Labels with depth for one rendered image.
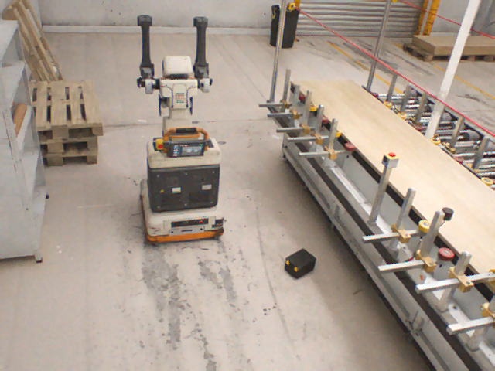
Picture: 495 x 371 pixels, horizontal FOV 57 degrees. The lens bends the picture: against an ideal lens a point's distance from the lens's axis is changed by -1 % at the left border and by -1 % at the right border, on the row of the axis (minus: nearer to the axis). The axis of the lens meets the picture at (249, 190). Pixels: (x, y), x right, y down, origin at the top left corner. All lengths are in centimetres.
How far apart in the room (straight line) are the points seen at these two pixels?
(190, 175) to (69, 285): 118
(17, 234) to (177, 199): 117
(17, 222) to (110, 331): 103
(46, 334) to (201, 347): 100
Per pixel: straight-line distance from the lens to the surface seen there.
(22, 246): 371
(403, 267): 262
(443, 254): 274
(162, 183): 351
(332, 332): 332
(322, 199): 424
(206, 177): 354
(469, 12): 386
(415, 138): 400
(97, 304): 340
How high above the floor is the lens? 247
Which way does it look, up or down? 33 degrees down
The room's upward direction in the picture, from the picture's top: 6 degrees clockwise
